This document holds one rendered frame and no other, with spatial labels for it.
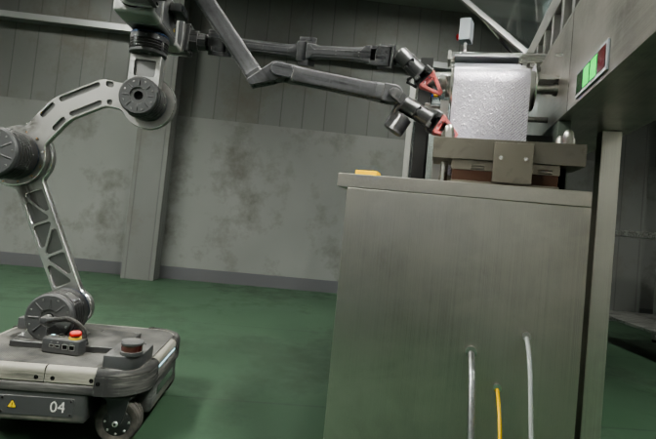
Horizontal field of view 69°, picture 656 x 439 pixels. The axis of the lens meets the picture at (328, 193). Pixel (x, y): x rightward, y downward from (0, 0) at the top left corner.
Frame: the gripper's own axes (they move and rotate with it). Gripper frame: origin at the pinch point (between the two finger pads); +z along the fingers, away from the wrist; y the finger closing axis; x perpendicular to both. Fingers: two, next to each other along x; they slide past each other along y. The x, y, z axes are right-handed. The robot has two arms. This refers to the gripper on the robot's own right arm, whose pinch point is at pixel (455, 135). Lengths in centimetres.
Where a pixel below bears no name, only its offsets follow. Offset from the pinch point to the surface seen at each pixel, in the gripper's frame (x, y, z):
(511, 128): 10.7, 0.3, 13.3
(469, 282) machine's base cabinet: -35, 26, 27
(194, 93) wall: -54, -266, -256
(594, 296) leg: -19, -13, 65
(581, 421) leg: -55, -13, 83
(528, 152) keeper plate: 2.5, 22.0, 20.5
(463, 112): 7.3, 0.2, -1.8
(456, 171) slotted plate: -11.5, 18.8, 7.4
